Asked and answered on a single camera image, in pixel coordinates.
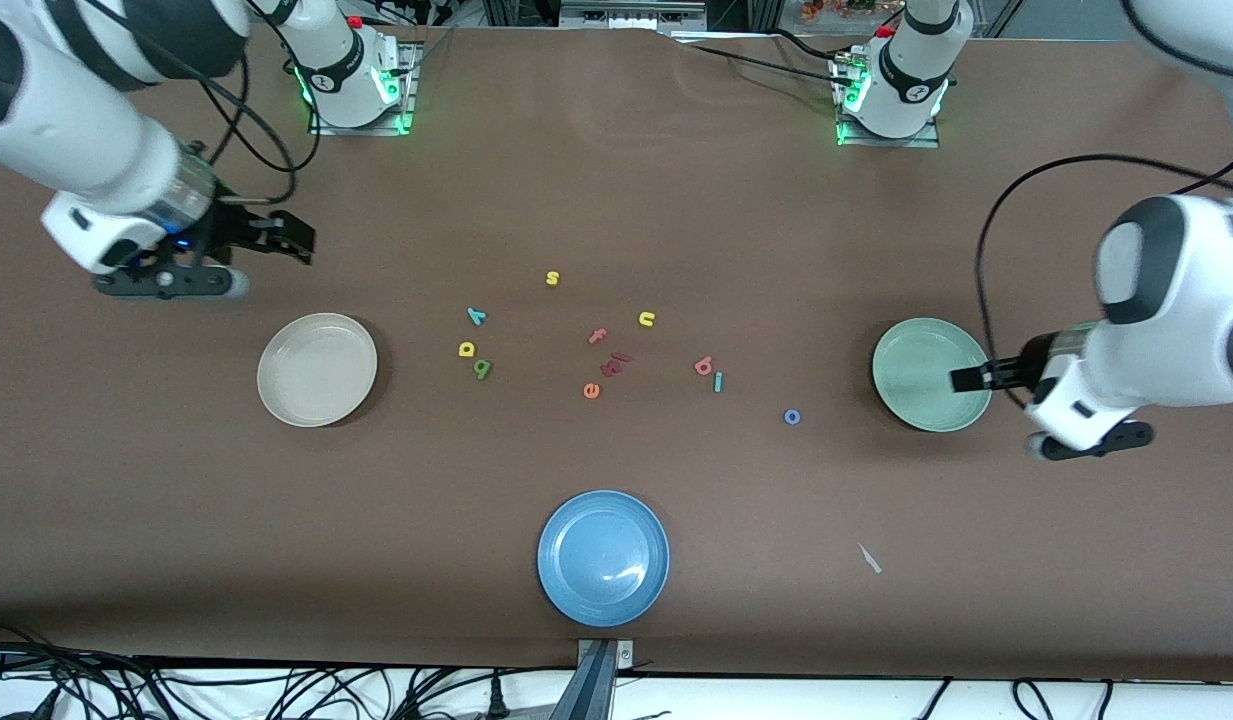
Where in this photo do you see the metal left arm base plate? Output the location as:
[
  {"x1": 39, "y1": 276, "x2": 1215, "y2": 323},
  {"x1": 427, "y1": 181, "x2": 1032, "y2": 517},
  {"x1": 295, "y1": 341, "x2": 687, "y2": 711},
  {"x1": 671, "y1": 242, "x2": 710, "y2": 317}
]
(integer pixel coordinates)
[{"x1": 834, "y1": 50, "x2": 942, "y2": 149}]

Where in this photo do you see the black looped cable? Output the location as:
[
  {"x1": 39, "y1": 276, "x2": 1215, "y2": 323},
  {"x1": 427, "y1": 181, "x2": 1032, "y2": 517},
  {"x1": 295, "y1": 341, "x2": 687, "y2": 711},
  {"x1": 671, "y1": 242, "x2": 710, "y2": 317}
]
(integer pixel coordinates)
[{"x1": 1011, "y1": 678, "x2": 1059, "y2": 720}]

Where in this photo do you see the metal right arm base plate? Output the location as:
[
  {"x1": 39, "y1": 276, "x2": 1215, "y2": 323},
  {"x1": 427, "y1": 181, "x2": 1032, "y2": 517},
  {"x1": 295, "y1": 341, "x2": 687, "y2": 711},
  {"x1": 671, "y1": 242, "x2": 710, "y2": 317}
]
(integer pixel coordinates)
[{"x1": 309, "y1": 45, "x2": 419, "y2": 137}]

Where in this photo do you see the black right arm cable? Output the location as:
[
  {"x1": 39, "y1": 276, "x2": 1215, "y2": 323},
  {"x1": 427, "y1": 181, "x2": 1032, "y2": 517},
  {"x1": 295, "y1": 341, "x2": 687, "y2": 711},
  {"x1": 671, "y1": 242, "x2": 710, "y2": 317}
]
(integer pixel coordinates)
[{"x1": 191, "y1": 50, "x2": 323, "y2": 206}]

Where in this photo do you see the beige brown plate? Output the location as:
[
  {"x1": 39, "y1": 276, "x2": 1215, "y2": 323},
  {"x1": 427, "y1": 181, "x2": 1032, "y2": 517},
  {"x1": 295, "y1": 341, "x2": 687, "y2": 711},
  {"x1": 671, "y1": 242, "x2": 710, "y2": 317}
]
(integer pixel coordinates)
[{"x1": 256, "y1": 312, "x2": 379, "y2": 429}]

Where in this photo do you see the grey metal box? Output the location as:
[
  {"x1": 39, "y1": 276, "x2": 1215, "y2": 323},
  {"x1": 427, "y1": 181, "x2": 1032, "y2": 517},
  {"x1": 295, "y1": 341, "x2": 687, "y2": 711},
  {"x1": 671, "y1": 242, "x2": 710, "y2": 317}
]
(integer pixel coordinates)
[{"x1": 559, "y1": 0, "x2": 709, "y2": 31}]

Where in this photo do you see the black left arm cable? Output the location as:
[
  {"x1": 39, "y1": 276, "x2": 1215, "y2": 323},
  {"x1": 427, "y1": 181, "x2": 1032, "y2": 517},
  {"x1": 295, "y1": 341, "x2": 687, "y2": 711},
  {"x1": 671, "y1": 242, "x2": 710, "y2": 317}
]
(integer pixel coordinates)
[{"x1": 976, "y1": 153, "x2": 1233, "y2": 413}]

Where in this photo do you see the blue plate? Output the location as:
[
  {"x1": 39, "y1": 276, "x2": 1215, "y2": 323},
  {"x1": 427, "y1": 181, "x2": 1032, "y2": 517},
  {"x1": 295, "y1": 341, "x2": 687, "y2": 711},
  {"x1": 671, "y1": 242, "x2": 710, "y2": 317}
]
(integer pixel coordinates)
[{"x1": 536, "y1": 489, "x2": 671, "y2": 629}]

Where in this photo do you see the pale green plate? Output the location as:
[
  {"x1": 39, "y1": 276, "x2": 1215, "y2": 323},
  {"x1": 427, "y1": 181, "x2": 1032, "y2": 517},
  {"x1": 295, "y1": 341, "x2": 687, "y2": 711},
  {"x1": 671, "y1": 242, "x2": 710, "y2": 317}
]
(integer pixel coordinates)
[{"x1": 871, "y1": 317, "x2": 994, "y2": 433}]

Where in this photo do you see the black cable to arm base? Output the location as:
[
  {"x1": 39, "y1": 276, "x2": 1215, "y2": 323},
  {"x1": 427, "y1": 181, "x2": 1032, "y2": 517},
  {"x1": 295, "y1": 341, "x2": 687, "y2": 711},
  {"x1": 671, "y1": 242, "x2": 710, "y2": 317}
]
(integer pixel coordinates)
[{"x1": 674, "y1": 30, "x2": 857, "y2": 91}]

